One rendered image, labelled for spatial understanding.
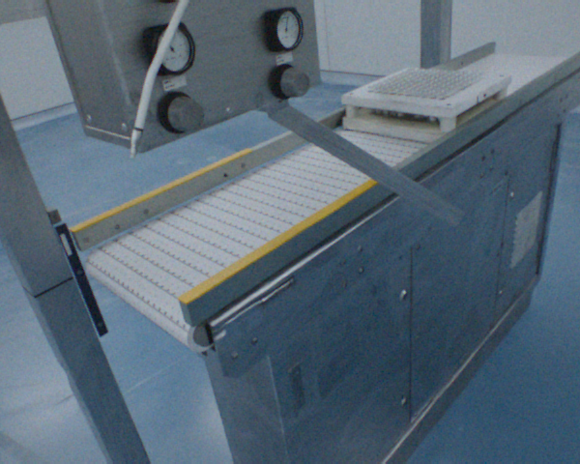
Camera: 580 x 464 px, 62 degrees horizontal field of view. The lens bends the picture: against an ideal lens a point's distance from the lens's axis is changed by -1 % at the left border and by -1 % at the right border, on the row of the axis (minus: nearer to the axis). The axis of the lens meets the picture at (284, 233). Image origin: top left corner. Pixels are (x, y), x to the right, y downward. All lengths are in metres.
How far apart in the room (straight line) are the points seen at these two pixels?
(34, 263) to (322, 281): 0.39
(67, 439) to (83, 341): 0.91
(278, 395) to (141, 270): 0.29
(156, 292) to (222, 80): 0.29
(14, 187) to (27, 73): 5.01
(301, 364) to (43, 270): 0.41
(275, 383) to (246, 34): 0.50
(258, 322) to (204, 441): 0.97
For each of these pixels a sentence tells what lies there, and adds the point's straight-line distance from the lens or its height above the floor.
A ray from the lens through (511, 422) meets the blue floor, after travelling 1.55.
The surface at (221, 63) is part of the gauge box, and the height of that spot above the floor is 1.10.
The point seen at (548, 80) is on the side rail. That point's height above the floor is 0.87.
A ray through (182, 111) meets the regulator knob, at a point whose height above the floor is 1.08.
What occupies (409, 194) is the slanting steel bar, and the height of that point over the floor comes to 0.89.
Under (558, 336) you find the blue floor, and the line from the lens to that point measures 1.84.
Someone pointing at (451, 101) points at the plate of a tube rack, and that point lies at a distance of 0.95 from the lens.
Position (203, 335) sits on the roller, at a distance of 0.57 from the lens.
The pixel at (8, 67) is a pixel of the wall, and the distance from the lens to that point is 5.66.
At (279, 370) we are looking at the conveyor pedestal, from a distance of 0.75.
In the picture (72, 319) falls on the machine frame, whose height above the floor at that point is 0.74.
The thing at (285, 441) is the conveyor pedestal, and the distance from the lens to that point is 0.86.
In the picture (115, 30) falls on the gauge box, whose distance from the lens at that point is 0.39.
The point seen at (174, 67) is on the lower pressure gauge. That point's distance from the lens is 0.40.
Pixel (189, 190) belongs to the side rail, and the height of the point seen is 0.86.
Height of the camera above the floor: 1.18
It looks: 30 degrees down
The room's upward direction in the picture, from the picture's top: 8 degrees counter-clockwise
